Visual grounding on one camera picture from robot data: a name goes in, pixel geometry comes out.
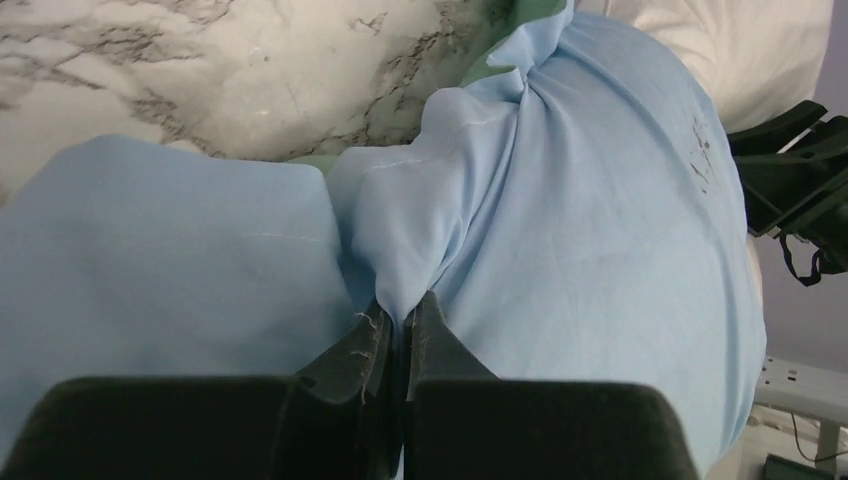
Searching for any light blue pillowcase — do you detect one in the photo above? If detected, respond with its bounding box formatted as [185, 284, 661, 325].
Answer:
[1, 11, 766, 472]

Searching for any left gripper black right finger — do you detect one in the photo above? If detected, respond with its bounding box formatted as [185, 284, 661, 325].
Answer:
[403, 293, 698, 480]

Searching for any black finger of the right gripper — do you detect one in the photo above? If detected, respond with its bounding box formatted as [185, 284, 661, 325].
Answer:
[728, 100, 847, 275]

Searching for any white power strip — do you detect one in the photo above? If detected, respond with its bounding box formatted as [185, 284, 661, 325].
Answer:
[754, 356, 847, 427]

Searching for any white pillow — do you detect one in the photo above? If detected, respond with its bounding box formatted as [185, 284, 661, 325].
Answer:
[575, 0, 834, 133]

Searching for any green patterned pillowcase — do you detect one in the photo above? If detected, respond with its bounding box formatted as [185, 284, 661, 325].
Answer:
[285, 1, 576, 173]

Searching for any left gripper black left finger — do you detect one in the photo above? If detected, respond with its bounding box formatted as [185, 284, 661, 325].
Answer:
[1, 305, 395, 479]

